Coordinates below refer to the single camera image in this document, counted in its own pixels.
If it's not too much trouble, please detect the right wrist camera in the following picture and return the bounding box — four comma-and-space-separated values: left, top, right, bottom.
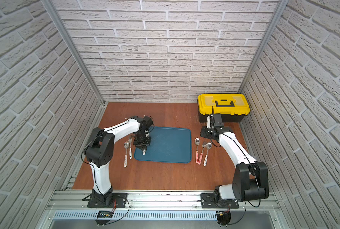
207, 114, 224, 129

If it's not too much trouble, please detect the teal plastic tray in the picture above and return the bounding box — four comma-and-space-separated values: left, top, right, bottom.
134, 127, 192, 164

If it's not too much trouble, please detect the white handle fork black print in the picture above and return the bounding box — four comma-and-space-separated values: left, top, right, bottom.
128, 136, 132, 160

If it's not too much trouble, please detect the pink strawberry handle spoon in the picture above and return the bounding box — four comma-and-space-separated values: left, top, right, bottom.
195, 137, 200, 163

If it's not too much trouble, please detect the left black controller board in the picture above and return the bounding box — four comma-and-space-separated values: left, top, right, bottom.
95, 210, 114, 226

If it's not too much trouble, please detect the pink strawberry handle fork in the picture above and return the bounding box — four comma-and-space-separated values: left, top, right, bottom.
198, 141, 207, 165

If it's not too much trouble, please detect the right aluminium corner post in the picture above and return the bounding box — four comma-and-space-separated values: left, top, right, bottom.
238, 0, 289, 94

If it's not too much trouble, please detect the white handle spoon black print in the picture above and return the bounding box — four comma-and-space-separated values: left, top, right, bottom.
203, 142, 212, 167

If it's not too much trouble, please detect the right black controller board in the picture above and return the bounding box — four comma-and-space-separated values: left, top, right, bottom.
216, 211, 232, 227

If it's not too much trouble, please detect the aluminium front rail frame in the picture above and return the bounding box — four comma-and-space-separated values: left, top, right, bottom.
37, 190, 288, 229

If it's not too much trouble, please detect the left aluminium corner post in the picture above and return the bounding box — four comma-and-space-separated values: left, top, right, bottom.
42, 0, 105, 106

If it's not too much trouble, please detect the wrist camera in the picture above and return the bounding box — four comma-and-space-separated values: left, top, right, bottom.
207, 114, 224, 129
143, 115, 153, 130

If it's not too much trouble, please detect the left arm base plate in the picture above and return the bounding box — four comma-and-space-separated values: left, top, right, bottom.
87, 192, 128, 208

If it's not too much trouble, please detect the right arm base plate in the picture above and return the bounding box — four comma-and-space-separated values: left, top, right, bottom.
200, 193, 239, 209

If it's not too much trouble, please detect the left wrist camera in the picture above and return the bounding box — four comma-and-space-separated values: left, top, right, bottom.
143, 115, 153, 130

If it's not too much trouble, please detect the aluminium corner post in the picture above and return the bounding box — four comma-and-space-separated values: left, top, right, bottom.
238, 0, 289, 94
42, 0, 105, 106

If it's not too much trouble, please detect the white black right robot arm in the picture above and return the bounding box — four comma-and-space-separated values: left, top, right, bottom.
200, 127, 269, 206

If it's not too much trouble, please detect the white red-dotted handle spoon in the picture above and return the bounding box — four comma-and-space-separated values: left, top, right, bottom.
124, 141, 129, 168

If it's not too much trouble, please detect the yellow and black toolbox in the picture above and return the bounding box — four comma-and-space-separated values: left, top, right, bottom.
197, 94, 251, 123

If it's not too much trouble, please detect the black controller board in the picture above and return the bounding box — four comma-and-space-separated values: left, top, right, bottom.
95, 210, 114, 226
216, 211, 232, 227

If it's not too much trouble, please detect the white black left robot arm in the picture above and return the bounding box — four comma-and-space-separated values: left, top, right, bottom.
84, 115, 153, 202

